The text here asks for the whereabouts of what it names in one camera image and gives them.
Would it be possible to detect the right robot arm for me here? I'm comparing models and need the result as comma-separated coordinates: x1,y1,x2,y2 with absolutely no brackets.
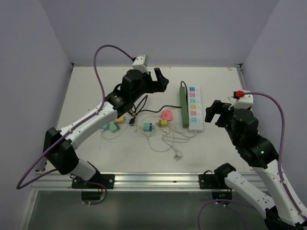
205,100,307,230

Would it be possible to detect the green power strip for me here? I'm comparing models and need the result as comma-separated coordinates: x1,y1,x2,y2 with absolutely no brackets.
179,86,189,128

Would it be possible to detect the blue usb charger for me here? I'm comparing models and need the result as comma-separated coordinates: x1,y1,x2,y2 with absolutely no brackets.
101,123,110,131

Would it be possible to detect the light green charging cable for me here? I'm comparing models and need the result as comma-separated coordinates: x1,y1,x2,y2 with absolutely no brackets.
100,126,178,153

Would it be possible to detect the black power cord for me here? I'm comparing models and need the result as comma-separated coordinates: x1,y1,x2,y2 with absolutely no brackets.
128,80,188,127

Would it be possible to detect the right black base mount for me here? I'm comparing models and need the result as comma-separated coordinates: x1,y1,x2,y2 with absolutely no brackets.
198,170,229,190

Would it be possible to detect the yellow plug adapter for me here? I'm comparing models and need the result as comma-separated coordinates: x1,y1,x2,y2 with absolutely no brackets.
156,119,168,128

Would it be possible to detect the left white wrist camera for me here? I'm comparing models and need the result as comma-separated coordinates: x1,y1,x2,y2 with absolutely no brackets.
132,55,149,74

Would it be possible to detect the yellow charging cable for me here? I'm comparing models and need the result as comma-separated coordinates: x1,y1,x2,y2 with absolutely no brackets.
135,115,178,138

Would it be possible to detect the aluminium front rail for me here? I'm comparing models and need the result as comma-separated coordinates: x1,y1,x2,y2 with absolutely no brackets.
30,172,228,192

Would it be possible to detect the white power strip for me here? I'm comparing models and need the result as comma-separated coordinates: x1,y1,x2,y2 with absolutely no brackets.
188,85,204,133

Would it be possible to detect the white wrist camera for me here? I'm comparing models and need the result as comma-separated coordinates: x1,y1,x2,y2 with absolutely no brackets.
132,55,149,74
228,90,254,110

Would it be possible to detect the green usb charger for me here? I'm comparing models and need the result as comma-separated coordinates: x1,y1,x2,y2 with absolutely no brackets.
109,122,120,133

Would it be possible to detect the pink plug adapter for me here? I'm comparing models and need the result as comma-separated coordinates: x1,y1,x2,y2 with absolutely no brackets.
161,110,173,122

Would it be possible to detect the yellow usb charger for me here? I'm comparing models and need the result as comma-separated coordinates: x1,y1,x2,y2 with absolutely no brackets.
115,116,126,124

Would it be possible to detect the white power cord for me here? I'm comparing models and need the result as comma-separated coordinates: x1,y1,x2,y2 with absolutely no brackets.
162,130,199,161

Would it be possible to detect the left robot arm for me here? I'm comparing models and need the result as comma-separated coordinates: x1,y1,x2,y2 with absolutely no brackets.
44,68,169,188

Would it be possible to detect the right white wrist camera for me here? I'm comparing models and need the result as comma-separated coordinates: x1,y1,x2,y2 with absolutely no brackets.
228,90,254,110

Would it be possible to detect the blue plug adapter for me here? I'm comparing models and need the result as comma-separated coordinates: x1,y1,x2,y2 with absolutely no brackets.
142,123,154,132

